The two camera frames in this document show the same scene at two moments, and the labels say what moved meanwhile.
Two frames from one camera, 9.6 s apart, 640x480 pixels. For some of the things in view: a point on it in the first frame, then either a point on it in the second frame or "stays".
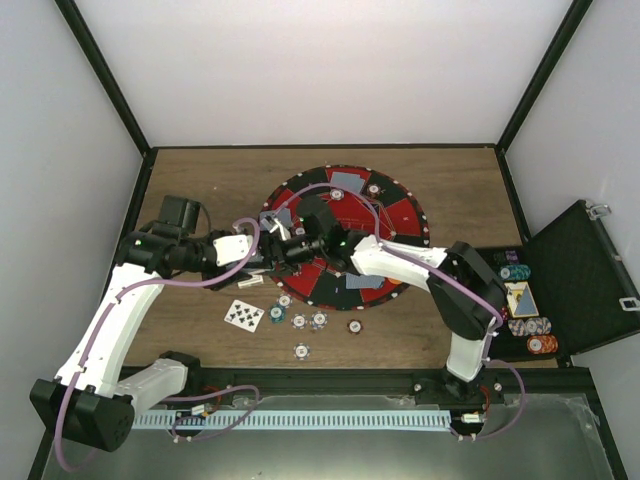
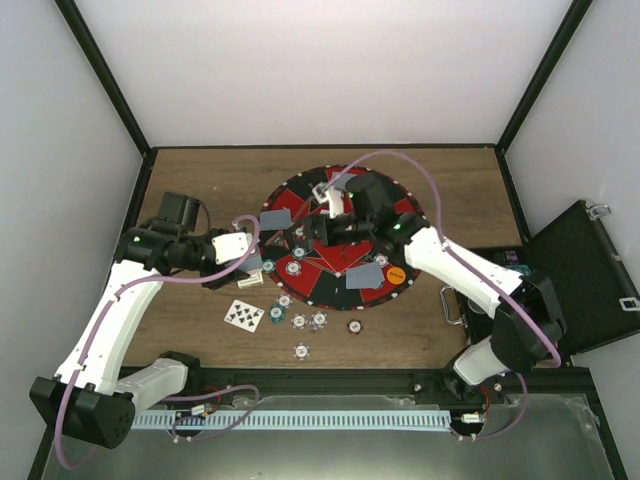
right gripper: x=275 y=243 -> x=316 y=222
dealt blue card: x=350 y=181 stays
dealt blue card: x=355 y=281 stays
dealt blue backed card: x=282 y=214 stays
